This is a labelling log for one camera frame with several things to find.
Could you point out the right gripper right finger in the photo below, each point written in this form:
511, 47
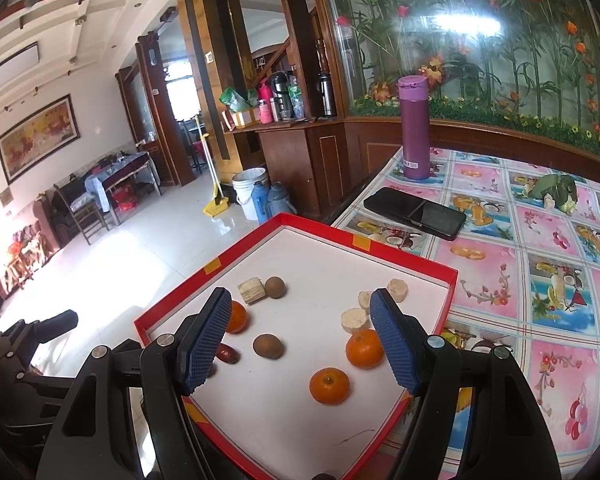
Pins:
506, 436

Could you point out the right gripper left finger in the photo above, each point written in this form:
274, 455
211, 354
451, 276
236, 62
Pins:
171, 368

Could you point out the smooth red jujube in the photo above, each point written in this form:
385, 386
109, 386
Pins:
227, 354

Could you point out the large orange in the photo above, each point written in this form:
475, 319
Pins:
364, 350

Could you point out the beige sugarcane chunk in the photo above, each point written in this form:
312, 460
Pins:
364, 300
252, 290
397, 289
354, 320

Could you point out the beige sugarcane chunk front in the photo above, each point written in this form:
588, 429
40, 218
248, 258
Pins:
354, 320

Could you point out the brown longan front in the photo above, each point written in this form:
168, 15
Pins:
268, 346

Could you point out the brown longan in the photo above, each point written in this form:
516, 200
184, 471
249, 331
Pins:
275, 287
268, 346

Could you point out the brown longan back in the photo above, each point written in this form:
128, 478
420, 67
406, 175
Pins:
275, 287

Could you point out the small orange tangerine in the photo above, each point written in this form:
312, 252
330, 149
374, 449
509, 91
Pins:
239, 318

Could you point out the dark red wrinkled date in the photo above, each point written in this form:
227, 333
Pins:
323, 477

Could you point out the fruit pattern tablecloth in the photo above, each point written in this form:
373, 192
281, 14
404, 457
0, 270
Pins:
528, 279

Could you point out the wooden chair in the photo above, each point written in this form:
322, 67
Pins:
85, 214

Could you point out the red white tray box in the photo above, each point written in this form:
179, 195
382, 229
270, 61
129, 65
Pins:
259, 412

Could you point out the black smartphone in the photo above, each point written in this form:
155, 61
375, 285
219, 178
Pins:
416, 212

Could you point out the small beige chunk by leaf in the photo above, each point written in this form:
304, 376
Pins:
549, 202

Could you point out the green leaf wrapped vegetable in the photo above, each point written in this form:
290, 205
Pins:
562, 187

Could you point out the yellow broom dustpan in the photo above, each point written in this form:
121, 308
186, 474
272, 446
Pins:
219, 202

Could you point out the blue water jug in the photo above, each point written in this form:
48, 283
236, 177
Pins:
271, 200

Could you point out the white plastic bucket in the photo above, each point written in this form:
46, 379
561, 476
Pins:
251, 188

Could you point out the purple thermos bottle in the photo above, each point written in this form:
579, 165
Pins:
414, 109

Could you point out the pink bottle on shelf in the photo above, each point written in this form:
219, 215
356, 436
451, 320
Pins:
265, 96

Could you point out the flower bamboo glass panel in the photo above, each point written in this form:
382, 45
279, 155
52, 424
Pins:
526, 65

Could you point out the black thermos flask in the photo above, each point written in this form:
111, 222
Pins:
327, 94

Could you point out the framed wall painting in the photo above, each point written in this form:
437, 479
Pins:
38, 136

